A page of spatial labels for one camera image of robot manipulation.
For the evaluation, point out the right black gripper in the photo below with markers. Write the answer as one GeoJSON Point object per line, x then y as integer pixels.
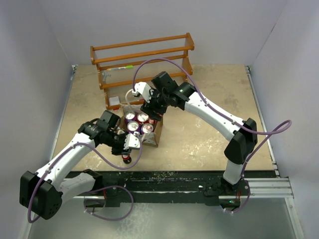
{"type": "Point", "coordinates": [149, 109]}

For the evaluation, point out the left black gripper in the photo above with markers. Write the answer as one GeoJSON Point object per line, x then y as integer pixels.
{"type": "Point", "coordinates": [120, 151]}

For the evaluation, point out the red cola can front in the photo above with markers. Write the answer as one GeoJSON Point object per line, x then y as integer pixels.
{"type": "Point", "coordinates": [142, 118]}

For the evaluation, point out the red cola can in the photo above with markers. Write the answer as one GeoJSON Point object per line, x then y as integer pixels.
{"type": "Point", "coordinates": [142, 118]}
{"type": "Point", "coordinates": [152, 121]}

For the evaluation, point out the purple can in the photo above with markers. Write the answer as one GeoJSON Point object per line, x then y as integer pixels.
{"type": "Point", "coordinates": [147, 128]}
{"type": "Point", "coordinates": [130, 116]}
{"type": "Point", "coordinates": [133, 126]}

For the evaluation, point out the canvas tote bag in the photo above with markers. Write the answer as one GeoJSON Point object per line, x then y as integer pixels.
{"type": "Point", "coordinates": [151, 139]}

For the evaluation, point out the red cola can back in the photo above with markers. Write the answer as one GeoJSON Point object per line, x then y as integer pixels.
{"type": "Point", "coordinates": [152, 121]}

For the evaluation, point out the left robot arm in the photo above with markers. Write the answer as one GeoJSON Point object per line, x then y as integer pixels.
{"type": "Point", "coordinates": [44, 191]}

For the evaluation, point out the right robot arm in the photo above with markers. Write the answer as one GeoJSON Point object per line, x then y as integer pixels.
{"type": "Point", "coordinates": [166, 92]}

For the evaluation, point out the small red-capped dark bottle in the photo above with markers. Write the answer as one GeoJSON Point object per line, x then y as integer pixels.
{"type": "Point", "coordinates": [126, 159]}

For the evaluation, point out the white box under rack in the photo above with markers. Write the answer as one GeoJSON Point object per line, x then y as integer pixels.
{"type": "Point", "coordinates": [114, 101]}

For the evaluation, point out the green-capped marker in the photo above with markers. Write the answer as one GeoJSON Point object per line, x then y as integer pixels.
{"type": "Point", "coordinates": [121, 68]}

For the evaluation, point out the orange wooden rack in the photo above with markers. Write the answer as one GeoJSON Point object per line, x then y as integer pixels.
{"type": "Point", "coordinates": [149, 57]}

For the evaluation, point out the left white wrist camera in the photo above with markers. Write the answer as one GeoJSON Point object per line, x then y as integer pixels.
{"type": "Point", "coordinates": [132, 142]}

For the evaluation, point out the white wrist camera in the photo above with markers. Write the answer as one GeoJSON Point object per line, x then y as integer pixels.
{"type": "Point", "coordinates": [142, 89]}
{"type": "Point", "coordinates": [132, 142]}

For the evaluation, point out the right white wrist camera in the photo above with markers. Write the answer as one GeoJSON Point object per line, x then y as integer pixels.
{"type": "Point", "coordinates": [142, 89]}

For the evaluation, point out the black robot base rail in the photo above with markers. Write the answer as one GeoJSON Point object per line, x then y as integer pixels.
{"type": "Point", "coordinates": [179, 187]}

